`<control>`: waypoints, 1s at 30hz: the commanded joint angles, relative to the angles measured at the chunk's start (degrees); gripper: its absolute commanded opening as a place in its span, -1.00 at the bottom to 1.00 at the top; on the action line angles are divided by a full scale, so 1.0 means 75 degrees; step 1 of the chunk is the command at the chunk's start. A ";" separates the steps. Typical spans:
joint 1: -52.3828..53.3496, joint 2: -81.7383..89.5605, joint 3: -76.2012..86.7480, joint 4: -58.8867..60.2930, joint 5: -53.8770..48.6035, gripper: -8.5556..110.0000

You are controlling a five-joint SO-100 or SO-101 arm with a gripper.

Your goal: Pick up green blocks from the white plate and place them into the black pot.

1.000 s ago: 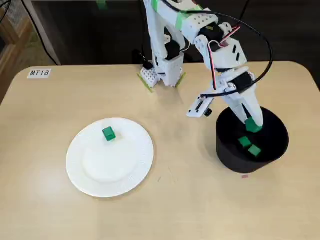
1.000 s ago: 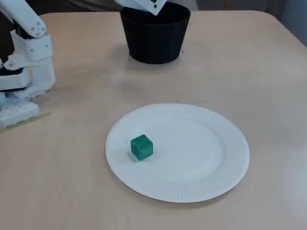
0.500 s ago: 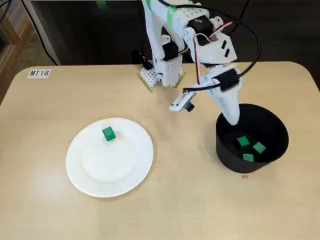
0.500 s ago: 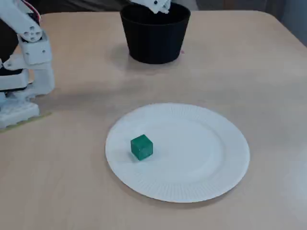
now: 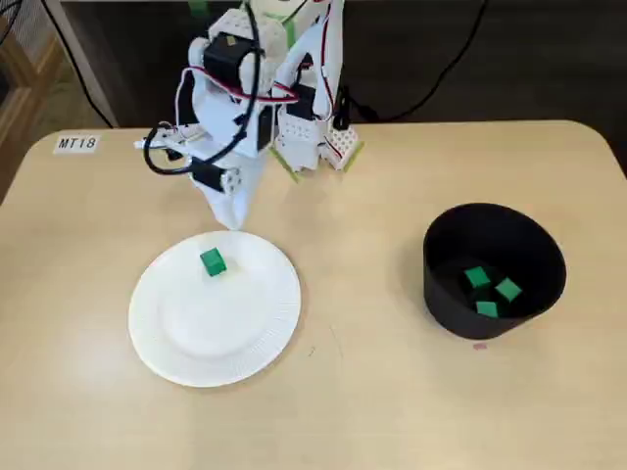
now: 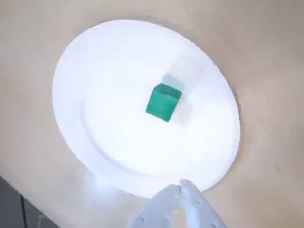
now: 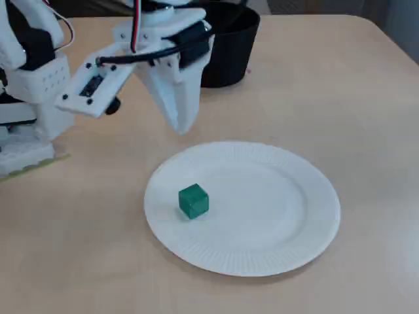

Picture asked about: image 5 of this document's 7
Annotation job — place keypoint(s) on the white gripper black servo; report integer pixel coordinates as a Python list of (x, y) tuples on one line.
[(232, 198)]

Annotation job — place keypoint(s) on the green cube block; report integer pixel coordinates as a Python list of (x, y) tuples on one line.
[(477, 277), (487, 308), (213, 263), (508, 289)]

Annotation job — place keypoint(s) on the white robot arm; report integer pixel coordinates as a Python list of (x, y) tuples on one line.
[(215, 112)]

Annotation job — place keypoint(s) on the white paper plate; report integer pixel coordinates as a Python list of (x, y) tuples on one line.
[(215, 352)]

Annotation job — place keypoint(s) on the black round pot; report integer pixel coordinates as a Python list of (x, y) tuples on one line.
[(490, 328)]

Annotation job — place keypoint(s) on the white MT18 label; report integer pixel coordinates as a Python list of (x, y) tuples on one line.
[(76, 143)]

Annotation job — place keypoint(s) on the green tape piece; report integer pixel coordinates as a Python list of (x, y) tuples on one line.
[(198, 6)]

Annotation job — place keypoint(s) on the wooden shelf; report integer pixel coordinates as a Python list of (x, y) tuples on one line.
[(29, 73)]

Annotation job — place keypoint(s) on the small pink sticker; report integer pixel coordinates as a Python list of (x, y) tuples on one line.
[(479, 346)]

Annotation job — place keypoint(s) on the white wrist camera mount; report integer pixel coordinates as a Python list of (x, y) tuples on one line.
[(161, 143)]

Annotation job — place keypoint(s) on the grey metal post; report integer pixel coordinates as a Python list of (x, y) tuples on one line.
[(83, 66)]

